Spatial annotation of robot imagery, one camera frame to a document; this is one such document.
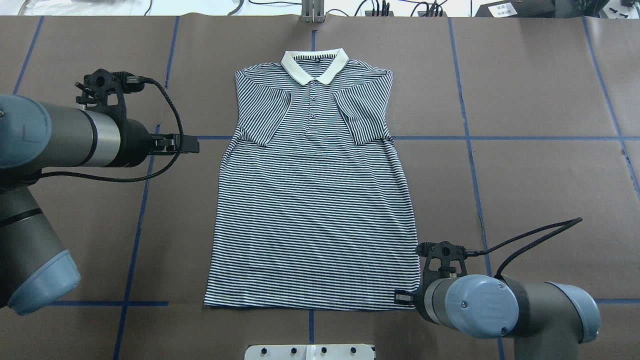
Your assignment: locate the black box with label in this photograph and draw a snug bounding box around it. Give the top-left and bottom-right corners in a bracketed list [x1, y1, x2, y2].
[473, 0, 556, 18]

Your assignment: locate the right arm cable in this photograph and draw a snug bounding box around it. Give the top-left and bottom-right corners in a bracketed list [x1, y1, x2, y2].
[462, 217, 584, 280]

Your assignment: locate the white camera post base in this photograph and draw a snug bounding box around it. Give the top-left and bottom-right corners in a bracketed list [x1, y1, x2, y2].
[244, 343, 377, 360]

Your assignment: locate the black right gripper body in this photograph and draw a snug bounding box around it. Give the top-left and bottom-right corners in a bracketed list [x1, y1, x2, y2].
[413, 280, 438, 323]

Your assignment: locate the striped polo shirt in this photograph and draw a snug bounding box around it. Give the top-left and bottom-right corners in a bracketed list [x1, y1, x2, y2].
[203, 48, 421, 312]

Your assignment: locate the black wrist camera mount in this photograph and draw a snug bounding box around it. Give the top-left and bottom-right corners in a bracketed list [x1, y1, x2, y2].
[75, 68, 146, 123]

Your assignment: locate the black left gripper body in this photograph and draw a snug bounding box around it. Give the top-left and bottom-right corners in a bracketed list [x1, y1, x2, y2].
[116, 118, 154, 167]

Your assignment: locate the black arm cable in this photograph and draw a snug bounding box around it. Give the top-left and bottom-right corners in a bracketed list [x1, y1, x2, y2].
[37, 75, 186, 184]

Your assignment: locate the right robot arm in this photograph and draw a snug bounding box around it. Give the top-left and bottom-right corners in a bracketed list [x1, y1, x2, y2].
[394, 275, 602, 360]

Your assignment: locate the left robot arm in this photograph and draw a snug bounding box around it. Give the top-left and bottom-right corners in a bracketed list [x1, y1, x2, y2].
[0, 94, 200, 316]

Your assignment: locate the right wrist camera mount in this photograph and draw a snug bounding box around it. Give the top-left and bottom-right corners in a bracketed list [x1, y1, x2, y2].
[414, 241, 468, 284]

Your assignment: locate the aluminium frame post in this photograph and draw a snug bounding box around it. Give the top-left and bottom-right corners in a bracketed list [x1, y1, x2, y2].
[300, 0, 326, 24]

